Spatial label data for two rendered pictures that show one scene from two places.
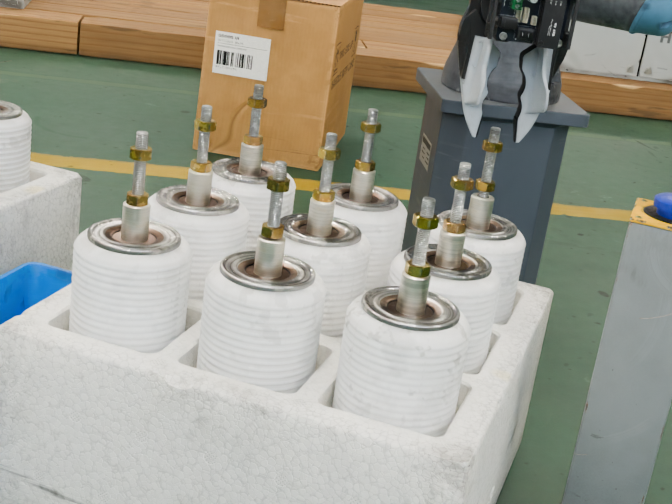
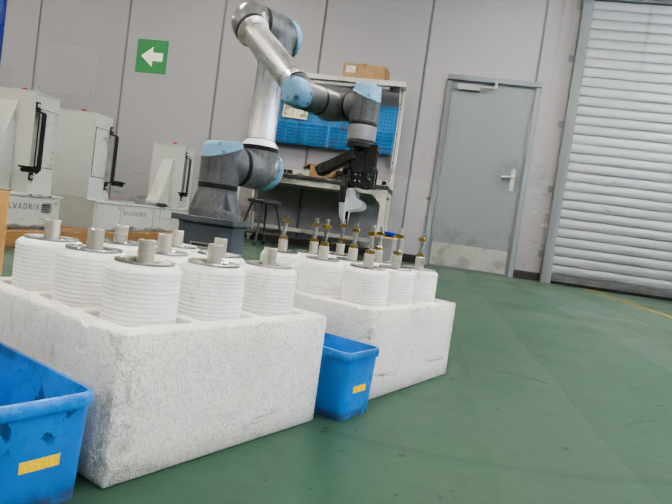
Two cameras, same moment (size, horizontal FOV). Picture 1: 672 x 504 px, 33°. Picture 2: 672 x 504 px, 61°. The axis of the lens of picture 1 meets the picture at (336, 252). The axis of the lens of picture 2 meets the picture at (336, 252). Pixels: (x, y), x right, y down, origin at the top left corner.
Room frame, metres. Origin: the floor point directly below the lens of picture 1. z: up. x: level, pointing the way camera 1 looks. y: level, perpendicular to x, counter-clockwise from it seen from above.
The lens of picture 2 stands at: (0.56, 1.31, 0.34)
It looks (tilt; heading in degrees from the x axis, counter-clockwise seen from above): 3 degrees down; 288
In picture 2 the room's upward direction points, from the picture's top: 8 degrees clockwise
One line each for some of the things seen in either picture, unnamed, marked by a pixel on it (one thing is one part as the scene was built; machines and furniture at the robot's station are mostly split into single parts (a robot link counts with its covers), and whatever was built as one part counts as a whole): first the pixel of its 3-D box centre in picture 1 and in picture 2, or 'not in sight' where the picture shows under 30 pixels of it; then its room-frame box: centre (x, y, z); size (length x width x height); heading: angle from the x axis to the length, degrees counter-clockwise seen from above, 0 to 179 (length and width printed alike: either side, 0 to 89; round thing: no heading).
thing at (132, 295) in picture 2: not in sight; (136, 331); (1.02, 0.69, 0.16); 0.10 x 0.10 x 0.18
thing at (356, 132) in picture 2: not in sight; (361, 135); (1.00, -0.13, 0.57); 0.08 x 0.08 x 0.05
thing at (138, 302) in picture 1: (126, 338); (361, 310); (0.86, 0.16, 0.16); 0.10 x 0.10 x 0.18
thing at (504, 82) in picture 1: (507, 51); (216, 200); (1.44, -0.18, 0.35); 0.15 x 0.15 x 0.10
